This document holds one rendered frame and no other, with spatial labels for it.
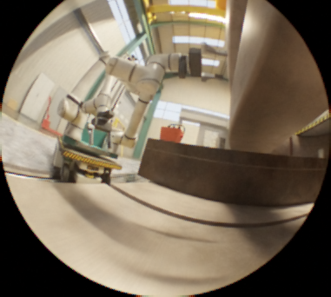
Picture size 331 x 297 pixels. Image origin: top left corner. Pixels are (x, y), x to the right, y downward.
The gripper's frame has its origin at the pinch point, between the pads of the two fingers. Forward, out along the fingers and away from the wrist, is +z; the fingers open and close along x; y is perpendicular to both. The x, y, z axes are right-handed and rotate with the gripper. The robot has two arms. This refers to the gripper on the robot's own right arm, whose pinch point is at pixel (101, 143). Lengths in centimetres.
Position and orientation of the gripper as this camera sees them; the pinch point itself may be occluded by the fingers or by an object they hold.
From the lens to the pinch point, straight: 63.1
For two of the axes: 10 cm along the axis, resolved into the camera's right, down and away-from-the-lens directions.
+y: -9.2, 2.5, 2.9
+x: -3.5, -2.5, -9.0
